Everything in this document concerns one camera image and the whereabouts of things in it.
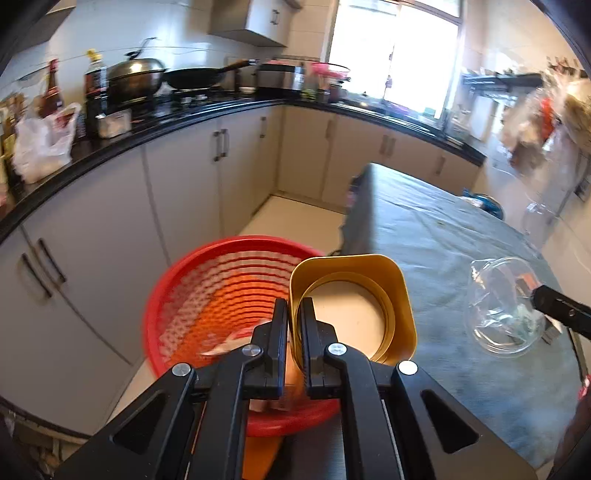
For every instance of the red plastic colander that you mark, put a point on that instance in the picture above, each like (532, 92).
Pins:
(330, 69)

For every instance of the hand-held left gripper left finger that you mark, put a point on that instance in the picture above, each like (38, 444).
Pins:
(279, 350)

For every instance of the clear plastic pitcher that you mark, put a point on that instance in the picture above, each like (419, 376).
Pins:
(549, 203)

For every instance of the kitchen window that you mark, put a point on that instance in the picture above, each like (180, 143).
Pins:
(392, 50)

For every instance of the white seasoning container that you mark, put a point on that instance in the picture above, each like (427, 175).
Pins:
(113, 124)

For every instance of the beige upper cabinet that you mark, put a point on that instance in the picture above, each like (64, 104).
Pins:
(258, 21)

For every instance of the dark soy sauce bottle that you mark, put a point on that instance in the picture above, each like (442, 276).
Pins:
(96, 97)

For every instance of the blue snack packet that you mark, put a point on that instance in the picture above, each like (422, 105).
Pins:
(485, 205)

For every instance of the steel wok with lid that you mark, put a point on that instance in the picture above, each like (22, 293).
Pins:
(136, 74)

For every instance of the yellow square cup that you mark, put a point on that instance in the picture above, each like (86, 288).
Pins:
(397, 295)

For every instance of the black kitchen countertop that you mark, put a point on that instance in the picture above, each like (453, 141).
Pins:
(138, 134)

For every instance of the black wall shelf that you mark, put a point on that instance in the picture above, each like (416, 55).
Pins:
(501, 82)

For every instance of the white shopping bag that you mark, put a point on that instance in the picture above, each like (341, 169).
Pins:
(41, 147)

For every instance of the black wok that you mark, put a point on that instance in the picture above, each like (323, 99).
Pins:
(194, 76)

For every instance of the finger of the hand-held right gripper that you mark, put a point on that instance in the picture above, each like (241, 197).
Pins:
(563, 307)

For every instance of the beige lower kitchen cabinets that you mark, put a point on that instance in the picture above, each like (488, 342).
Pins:
(92, 207)

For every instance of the brown sauce bottle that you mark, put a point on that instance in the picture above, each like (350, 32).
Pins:
(51, 92)

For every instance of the silver electric cooker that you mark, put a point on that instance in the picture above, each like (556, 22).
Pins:
(277, 76)

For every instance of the hanging plastic bags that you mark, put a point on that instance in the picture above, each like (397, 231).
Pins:
(545, 120)

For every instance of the red plastic basket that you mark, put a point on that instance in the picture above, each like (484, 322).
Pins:
(203, 295)

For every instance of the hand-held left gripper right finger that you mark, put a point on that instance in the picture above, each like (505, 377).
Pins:
(310, 355)

